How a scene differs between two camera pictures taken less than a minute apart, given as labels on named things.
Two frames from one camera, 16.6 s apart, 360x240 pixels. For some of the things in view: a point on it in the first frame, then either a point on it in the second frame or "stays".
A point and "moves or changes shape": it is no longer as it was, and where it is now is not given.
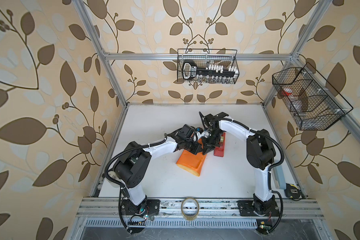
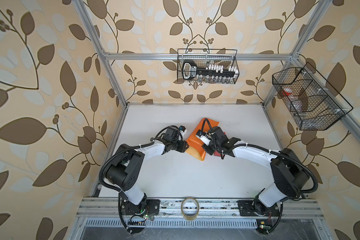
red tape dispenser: [219, 151] stays
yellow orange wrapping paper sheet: [191, 162] moves or changes shape
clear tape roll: [192, 217] stays
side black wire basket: [312, 102] stays
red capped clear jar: [287, 91] stays
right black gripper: [208, 147] to [209, 151]
